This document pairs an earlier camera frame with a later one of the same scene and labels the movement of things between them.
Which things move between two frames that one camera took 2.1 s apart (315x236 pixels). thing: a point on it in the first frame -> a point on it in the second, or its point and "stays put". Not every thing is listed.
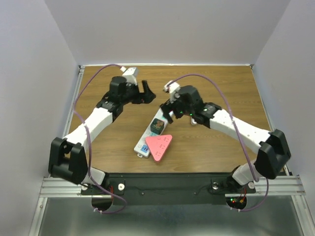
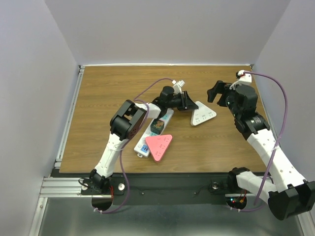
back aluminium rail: [81, 65] stays put
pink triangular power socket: [158, 145] stays put
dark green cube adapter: [156, 126] stays put
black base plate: [169, 189] stays put
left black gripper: [149, 95] -> [185, 102]
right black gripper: [173, 105] -> [220, 87]
